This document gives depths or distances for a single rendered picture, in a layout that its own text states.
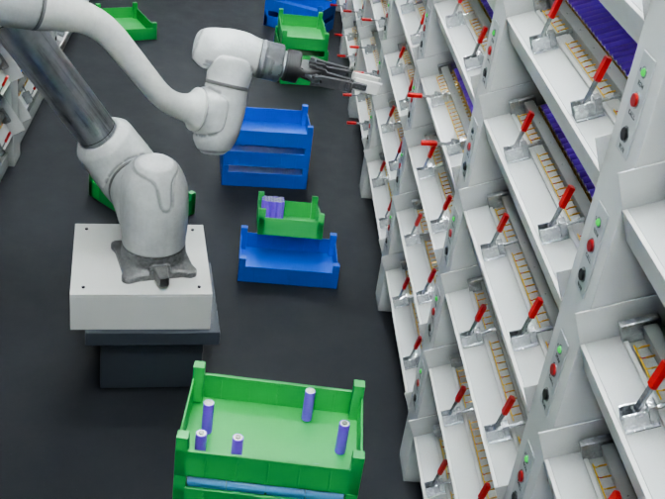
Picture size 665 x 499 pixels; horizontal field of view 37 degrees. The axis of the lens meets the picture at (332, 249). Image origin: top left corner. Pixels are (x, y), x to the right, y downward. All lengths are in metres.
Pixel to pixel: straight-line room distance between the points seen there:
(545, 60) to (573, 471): 0.64
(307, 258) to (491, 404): 1.44
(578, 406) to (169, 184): 1.26
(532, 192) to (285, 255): 1.60
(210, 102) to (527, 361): 1.06
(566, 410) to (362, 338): 1.50
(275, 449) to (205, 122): 0.88
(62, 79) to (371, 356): 1.10
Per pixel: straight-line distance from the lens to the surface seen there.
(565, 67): 1.60
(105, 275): 2.45
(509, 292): 1.74
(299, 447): 1.73
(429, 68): 2.60
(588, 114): 1.43
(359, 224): 3.37
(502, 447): 1.72
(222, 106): 2.32
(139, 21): 5.01
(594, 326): 1.30
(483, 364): 1.88
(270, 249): 3.16
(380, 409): 2.59
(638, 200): 1.22
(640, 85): 1.21
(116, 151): 2.47
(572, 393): 1.36
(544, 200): 1.61
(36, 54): 2.34
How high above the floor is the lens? 1.64
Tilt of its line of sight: 31 degrees down
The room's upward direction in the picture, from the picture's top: 8 degrees clockwise
